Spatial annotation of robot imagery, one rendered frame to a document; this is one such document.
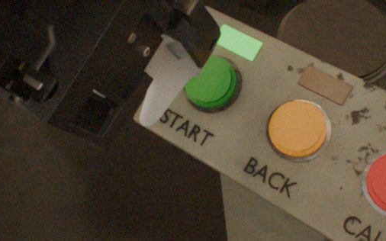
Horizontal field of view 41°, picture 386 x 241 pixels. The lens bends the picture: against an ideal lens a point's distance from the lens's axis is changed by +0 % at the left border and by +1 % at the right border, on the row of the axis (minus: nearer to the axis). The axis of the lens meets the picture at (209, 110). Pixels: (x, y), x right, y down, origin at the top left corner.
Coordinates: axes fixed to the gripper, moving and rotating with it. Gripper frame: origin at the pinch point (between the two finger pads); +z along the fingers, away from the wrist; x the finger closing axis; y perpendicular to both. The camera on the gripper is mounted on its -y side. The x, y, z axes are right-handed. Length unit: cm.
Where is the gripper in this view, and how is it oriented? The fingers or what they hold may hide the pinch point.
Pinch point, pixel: (186, 53)
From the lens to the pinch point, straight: 33.6
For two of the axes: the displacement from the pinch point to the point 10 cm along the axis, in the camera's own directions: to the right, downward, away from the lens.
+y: -5.2, 8.5, -0.9
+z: 2.6, 2.6, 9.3
